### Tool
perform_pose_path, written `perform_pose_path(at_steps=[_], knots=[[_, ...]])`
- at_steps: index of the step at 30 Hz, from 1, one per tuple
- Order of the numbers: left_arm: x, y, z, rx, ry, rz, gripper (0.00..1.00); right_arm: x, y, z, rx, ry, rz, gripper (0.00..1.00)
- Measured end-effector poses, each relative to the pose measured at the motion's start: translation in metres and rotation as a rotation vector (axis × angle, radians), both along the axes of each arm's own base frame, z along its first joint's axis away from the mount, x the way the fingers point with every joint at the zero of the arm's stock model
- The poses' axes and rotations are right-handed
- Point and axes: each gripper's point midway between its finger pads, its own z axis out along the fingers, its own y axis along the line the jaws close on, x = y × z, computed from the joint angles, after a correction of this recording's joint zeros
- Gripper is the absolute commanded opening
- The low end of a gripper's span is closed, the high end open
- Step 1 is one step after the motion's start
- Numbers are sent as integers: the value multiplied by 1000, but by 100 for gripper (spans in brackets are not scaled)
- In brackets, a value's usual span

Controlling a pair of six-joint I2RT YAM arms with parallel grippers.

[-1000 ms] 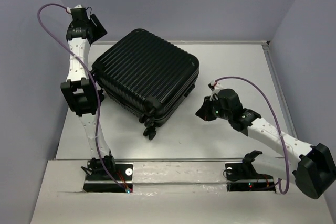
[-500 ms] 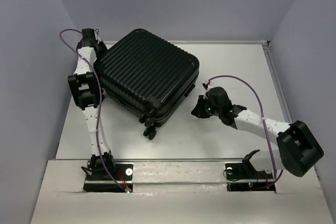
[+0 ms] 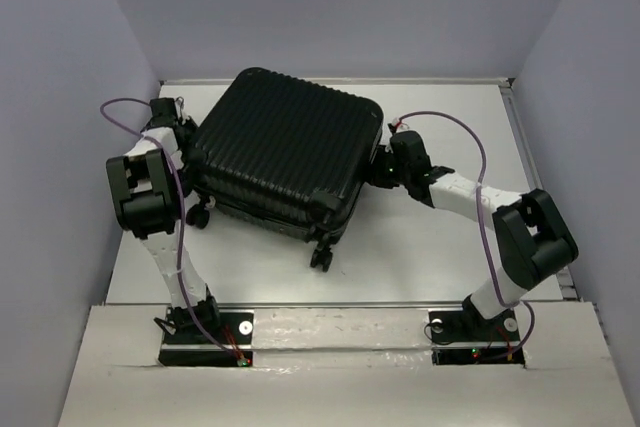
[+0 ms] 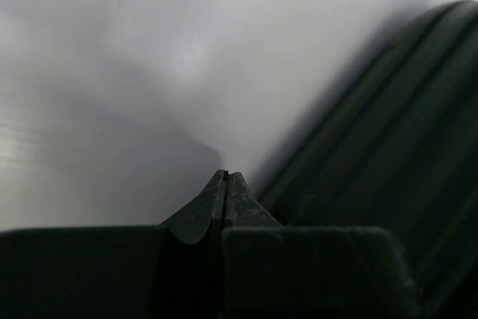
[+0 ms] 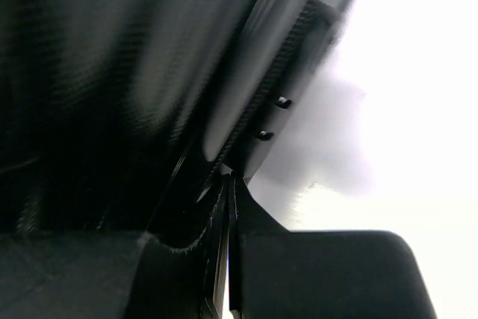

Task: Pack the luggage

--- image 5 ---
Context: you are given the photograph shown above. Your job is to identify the black hard-shell suitcase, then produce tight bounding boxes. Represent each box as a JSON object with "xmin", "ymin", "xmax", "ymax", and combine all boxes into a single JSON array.
[{"xmin": 1, "ymin": 0, "xmax": 352, "ymax": 318}]

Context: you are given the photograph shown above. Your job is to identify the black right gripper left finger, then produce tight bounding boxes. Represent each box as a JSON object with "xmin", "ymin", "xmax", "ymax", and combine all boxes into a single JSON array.
[{"xmin": 126, "ymin": 176, "xmax": 229, "ymax": 318}]

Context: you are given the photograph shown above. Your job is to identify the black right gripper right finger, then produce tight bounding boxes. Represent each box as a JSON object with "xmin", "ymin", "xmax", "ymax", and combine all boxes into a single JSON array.
[{"xmin": 228, "ymin": 174, "xmax": 436, "ymax": 319}]

